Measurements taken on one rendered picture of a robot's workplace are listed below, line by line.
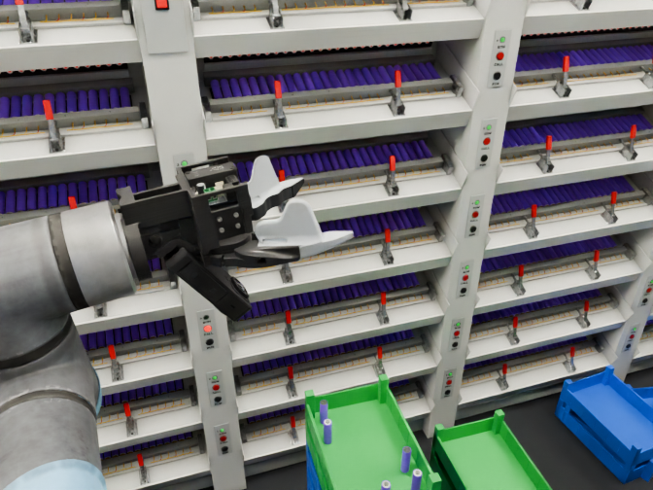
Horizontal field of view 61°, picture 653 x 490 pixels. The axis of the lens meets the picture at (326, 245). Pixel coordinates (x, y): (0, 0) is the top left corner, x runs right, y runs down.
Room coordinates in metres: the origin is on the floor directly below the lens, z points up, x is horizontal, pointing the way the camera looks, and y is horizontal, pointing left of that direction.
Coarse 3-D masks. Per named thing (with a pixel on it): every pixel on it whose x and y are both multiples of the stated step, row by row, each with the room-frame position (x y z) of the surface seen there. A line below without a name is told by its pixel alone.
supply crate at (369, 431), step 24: (384, 384) 0.95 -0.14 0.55; (312, 408) 0.91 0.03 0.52; (336, 408) 0.94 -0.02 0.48; (360, 408) 0.94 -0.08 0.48; (384, 408) 0.94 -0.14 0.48; (312, 432) 0.85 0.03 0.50; (336, 432) 0.87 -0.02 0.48; (360, 432) 0.87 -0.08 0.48; (384, 432) 0.87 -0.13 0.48; (408, 432) 0.83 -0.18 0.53; (336, 456) 0.80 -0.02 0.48; (360, 456) 0.80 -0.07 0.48; (384, 456) 0.80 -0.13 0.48; (336, 480) 0.74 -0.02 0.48; (360, 480) 0.74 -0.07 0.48; (408, 480) 0.74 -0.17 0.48; (432, 480) 0.69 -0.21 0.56
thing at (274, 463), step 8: (408, 424) 1.27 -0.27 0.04; (416, 424) 1.28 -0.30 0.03; (280, 456) 1.14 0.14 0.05; (288, 456) 1.15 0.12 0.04; (296, 456) 1.16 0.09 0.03; (304, 456) 1.16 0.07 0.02; (256, 464) 1.12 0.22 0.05; (264, 464) 1.12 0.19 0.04; (272, 464) 1.13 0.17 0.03; (280, 464) 1.14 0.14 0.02; (288, 464) 1.15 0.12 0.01; (248, 472) 1.11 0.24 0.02; (256, 472) 1.11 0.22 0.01; (192, 480) 1.06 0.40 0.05; (200, 480) 1.06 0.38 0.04; (208, 480) 1.07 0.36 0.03; (160, 488) 1.03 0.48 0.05; (168, 488) 1.04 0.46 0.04; (176, 488) 1.04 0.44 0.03; (184, 488) 1.05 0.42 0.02; (192, 488) 1.06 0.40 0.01; (200, 488) 1.06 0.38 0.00
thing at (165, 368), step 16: (176, 320) 1.16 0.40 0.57; (144, 352) 1.07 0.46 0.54; (160, 352) 1.07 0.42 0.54; (128, 368) 1.02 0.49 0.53; (144, 368) 1.02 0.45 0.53; (160, 368) 1.03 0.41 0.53; (176, 368) 1.03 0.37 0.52; (192, 368) 1.04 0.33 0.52; (112, 384) 0.98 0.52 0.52; (128, 384) 0.99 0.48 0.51; (144, 384) 1.01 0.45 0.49
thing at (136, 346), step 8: (160, 336) 1.09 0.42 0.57; (168, 336) 1.09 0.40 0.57; (176, 336) 1.09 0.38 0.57; (120, 344) 1.06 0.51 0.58; (128, 344) 1.06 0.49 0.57; (136, 344) 1.06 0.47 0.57; (144, 344) 1.07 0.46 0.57; (152, 344) 1.07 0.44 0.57; (160, 344) 1.08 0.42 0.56; (168, 344) 1.09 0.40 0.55; (88, 352) 1.03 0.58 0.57; (96, 352) 1.04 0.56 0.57; (104, 352) 1.04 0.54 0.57; (120, 352) 1.05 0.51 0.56; (128, 352) 1.05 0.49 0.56
